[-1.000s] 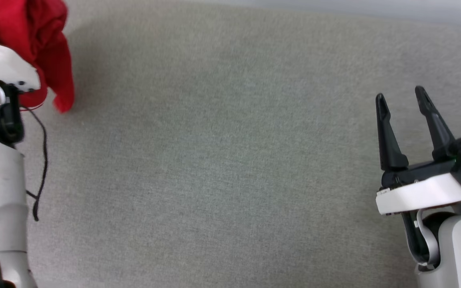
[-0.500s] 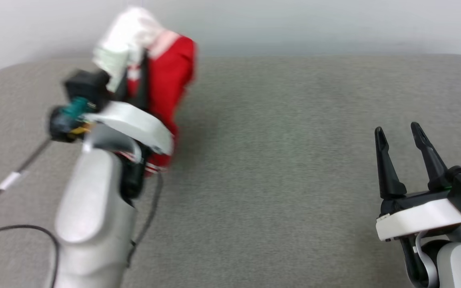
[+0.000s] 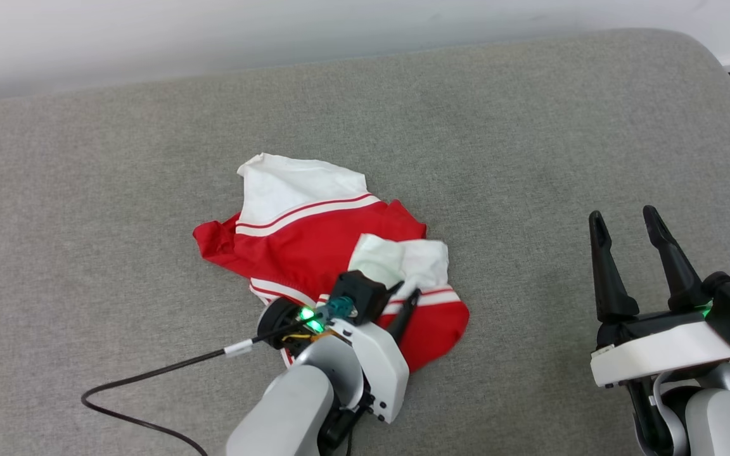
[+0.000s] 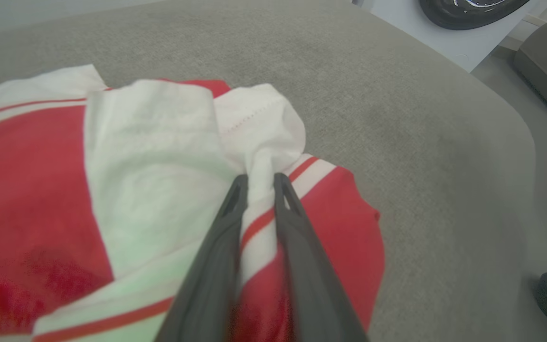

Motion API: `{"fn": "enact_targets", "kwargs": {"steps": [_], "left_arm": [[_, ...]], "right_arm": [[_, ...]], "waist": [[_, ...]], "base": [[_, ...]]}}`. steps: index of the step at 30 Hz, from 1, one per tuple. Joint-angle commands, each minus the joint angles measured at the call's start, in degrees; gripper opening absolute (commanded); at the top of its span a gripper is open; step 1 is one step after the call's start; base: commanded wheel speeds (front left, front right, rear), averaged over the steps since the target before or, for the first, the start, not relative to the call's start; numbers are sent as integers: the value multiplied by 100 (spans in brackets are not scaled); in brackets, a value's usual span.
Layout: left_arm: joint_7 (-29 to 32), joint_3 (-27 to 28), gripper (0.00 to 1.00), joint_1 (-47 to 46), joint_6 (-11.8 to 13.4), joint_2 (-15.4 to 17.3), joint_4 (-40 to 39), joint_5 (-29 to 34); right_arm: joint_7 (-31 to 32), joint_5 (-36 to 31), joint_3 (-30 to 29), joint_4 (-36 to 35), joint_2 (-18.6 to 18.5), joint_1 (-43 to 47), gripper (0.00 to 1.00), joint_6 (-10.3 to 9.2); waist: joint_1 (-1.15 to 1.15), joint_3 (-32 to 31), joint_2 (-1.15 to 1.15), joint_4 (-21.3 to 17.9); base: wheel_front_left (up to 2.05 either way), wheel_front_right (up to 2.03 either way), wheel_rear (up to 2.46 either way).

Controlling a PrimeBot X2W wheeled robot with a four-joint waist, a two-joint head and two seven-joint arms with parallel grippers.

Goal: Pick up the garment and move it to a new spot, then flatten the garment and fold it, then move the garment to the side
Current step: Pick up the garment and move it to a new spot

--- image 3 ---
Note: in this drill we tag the red and white shirt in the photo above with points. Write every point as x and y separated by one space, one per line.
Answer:
301 244

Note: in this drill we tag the grey fabric sofa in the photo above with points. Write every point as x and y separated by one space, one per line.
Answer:
86 221

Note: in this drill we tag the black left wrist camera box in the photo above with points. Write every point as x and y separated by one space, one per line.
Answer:
362 292

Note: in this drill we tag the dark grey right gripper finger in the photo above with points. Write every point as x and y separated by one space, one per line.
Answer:
612 285
678 272

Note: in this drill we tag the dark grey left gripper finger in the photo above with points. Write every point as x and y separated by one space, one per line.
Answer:
406 320
395 290

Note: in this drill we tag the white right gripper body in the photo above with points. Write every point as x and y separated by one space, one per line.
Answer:
656 358

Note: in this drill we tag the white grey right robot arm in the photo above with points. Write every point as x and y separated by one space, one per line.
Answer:
720 424

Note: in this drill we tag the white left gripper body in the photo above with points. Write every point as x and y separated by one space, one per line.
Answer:
387 373

